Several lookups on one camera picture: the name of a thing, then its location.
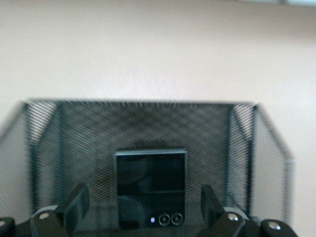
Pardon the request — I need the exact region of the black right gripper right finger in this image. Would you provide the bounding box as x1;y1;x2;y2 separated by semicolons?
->
200;184;249;237

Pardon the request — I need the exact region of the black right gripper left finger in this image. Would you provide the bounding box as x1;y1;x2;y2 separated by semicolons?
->
29;182;90;237

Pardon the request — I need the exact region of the black mesh two-tier tray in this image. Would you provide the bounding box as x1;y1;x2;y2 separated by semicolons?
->
0;98;295;237

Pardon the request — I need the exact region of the black flip phone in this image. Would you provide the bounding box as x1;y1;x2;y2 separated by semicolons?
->
114;148;189;230

